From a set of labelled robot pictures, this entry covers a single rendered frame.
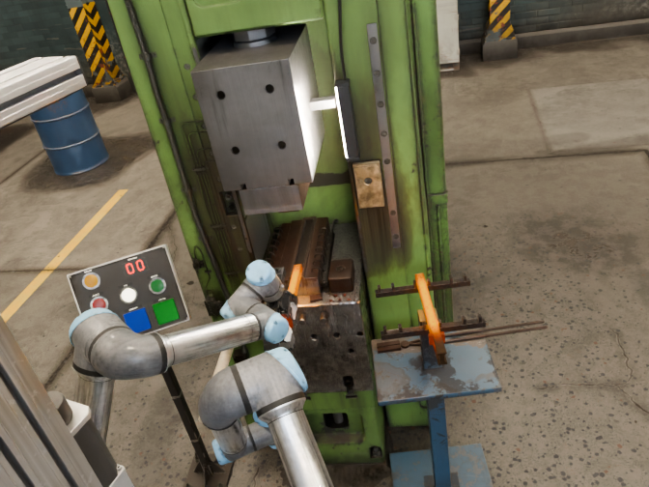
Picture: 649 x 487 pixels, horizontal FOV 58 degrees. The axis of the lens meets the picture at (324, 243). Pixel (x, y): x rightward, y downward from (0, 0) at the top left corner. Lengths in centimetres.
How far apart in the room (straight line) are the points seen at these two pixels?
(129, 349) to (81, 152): 521
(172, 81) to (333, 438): 159
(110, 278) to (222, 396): 91
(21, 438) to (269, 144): 123
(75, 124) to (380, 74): 484
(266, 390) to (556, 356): 208
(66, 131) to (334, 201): 433
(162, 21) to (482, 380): 151
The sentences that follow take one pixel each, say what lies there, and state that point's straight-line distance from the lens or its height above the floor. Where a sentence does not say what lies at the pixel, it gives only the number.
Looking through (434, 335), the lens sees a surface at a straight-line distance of 174.
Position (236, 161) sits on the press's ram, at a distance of 190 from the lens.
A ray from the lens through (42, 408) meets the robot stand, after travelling 87.
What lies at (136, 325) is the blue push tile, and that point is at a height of 100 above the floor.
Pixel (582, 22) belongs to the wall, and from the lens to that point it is 793.
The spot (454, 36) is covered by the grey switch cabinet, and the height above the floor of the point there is 40.
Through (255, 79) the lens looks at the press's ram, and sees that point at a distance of 178.
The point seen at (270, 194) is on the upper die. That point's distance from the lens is 193.
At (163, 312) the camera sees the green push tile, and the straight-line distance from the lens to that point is 211.
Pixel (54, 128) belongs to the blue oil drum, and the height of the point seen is 51.
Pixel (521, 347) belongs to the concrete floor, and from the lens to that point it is 320.
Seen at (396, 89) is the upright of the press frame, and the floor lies 159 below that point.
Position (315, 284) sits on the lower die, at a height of 96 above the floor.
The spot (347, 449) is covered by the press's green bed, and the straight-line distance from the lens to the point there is 266.
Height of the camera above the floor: 219
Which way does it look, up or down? 32 degrees down
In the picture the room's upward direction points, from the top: 11 degrees counter-clockwise
